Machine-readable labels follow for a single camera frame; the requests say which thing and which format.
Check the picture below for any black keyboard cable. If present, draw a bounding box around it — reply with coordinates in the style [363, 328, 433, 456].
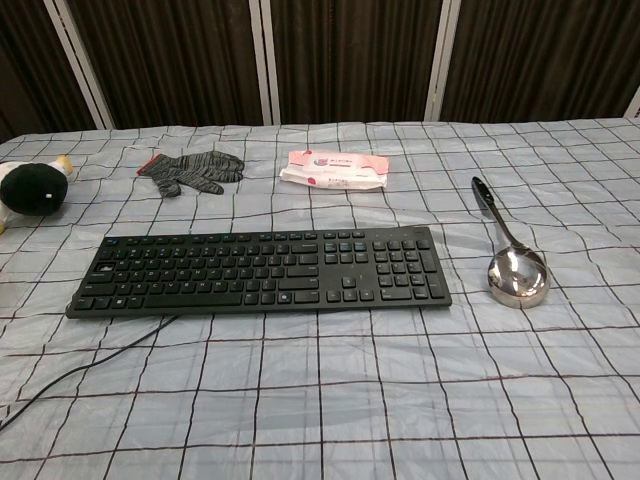
[0, 313, 180, 431]

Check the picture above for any black computer keyboard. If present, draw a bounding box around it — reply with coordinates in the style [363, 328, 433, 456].
[65, 226, 454, 321]

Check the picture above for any dark folding screen with white frame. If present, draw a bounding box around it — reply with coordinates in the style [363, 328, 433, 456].
[0, 0, 640, 145]

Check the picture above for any grey striped knit glove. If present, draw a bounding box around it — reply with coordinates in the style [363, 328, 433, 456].
[136, 150, 245, 199]

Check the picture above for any pink white wet wipes pack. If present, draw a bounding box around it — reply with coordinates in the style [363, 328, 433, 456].
[279, 149, 391, 191]

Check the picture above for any light blue checked tablecloth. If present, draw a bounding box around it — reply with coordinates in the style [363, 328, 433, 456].
[0, 116, 640, 480]

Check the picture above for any black white plush toy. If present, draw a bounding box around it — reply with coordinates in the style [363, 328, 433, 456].
[0, 155, 75, 234]

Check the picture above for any steel ladle with black handle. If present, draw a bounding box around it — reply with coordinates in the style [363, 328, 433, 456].
[470, 175, 551, 311]

